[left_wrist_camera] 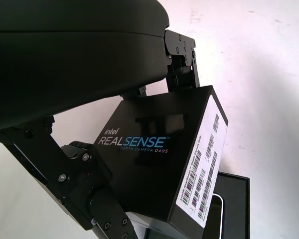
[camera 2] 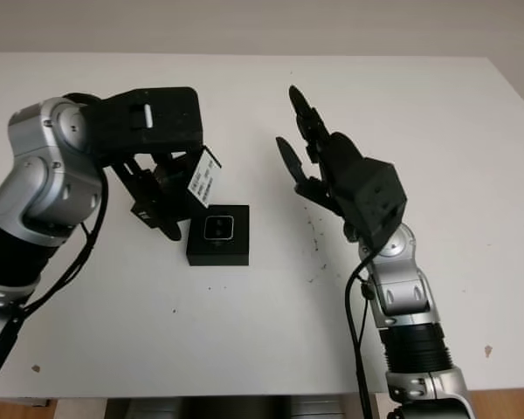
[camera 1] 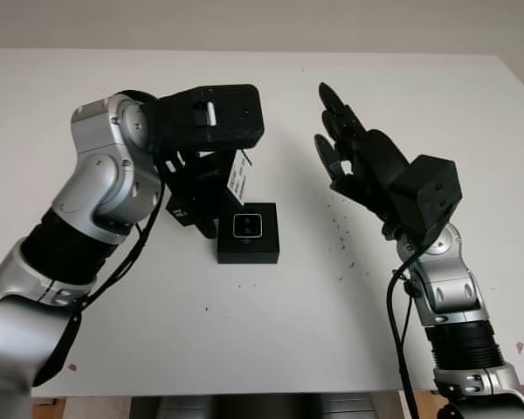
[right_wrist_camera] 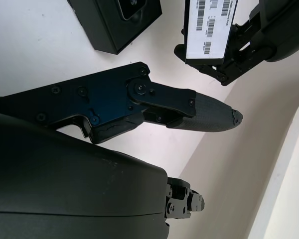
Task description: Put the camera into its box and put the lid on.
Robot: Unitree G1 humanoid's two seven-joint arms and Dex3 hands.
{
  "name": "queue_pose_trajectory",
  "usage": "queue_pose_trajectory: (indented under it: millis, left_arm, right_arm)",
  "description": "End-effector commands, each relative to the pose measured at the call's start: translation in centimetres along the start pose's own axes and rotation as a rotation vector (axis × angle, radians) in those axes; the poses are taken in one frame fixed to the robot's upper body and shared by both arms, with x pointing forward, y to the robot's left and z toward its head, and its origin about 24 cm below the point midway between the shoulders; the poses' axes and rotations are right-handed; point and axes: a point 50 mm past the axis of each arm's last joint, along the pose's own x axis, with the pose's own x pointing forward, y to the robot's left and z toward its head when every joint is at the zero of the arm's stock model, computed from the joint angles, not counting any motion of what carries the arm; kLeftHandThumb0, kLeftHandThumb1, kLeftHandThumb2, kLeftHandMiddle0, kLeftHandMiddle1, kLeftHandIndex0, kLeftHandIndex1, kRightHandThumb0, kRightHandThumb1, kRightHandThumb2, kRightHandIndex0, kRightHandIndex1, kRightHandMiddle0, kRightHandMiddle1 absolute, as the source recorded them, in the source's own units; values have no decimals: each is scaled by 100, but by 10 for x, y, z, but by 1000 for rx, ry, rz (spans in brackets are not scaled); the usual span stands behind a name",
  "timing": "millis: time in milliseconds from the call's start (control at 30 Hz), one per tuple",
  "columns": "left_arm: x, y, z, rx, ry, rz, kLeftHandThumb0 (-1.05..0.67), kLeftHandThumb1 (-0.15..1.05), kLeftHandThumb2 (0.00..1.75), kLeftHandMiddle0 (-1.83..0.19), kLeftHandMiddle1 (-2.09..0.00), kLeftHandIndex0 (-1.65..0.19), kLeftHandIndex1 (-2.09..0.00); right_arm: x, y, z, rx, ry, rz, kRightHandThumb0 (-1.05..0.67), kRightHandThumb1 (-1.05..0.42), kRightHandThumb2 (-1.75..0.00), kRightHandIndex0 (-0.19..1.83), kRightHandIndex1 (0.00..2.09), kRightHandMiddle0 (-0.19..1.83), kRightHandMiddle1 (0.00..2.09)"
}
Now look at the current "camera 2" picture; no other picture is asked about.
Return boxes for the dark grey robot torso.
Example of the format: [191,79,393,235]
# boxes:
[106,386,379,419]

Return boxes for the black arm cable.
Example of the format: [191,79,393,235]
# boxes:
[8,168,111,325]
[345,246,379,419]

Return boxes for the black box lid white label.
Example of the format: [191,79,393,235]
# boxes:
[155,146,224,211]

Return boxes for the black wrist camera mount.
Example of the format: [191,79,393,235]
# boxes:
[333,156,409,249]
[85,86,203,169]

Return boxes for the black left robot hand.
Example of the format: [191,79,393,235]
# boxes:
[107,147,202,242]

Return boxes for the small silver action camera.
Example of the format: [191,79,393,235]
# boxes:
[203,214,236,243]

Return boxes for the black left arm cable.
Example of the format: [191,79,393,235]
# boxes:
[8,168,111,325]

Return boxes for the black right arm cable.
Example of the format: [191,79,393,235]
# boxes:
[345,246,379,419]

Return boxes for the black camera box base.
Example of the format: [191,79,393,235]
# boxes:
[185,203,251,268]

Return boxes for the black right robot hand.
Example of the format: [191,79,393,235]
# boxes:
[275,85,366,244]

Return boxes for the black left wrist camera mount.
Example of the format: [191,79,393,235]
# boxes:
[85,86,203,169]

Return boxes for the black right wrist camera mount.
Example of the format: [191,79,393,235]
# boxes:
[333,156,409,249]

